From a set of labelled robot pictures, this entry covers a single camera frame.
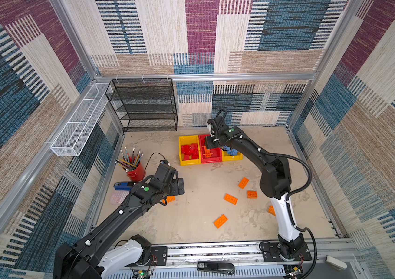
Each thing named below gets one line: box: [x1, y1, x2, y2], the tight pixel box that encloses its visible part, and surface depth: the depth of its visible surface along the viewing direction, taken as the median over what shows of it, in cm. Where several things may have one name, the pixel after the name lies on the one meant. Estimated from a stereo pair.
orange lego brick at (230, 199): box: [223, 193, 239, 206], surface depth 91 cm
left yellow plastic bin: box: [178, 134, 201, 167], surface depth 103 cm
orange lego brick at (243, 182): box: [237, 176, 250, 189], surface depth 96 cm
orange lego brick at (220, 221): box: [213, 213, 229, 230], surface depth 84 cm
